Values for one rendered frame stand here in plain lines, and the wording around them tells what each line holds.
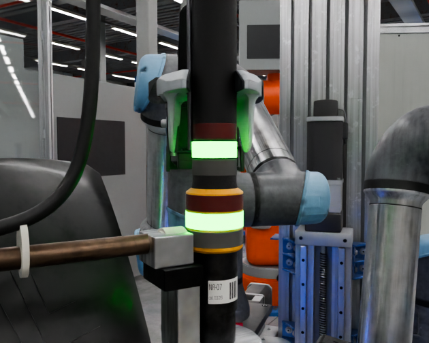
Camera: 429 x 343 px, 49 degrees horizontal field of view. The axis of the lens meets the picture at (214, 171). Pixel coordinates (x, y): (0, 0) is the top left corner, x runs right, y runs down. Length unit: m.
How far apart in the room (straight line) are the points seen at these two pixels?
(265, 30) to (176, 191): 3.85
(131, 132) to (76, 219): 4.66
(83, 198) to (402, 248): 0.47
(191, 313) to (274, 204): 0.30
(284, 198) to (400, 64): 1.69
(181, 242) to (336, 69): 0.97
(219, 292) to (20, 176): 0.20
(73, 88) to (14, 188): 4.11
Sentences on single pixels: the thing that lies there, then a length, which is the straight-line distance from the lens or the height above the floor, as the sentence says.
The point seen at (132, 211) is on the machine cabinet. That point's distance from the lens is 5.12.
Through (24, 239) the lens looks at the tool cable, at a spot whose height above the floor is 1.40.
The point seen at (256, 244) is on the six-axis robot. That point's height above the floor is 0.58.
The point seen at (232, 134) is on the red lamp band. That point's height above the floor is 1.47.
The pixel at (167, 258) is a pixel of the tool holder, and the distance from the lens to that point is 0.33.
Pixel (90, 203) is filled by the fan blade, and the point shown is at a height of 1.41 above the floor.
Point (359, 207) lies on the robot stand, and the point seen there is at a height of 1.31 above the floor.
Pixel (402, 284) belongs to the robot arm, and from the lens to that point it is 0.73.
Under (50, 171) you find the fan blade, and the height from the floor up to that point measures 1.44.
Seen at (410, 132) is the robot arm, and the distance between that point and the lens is 0.72.
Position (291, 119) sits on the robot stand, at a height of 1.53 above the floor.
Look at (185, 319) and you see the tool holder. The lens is 0.34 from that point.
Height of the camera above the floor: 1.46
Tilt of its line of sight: 3 degrees down
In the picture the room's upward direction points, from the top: straight up
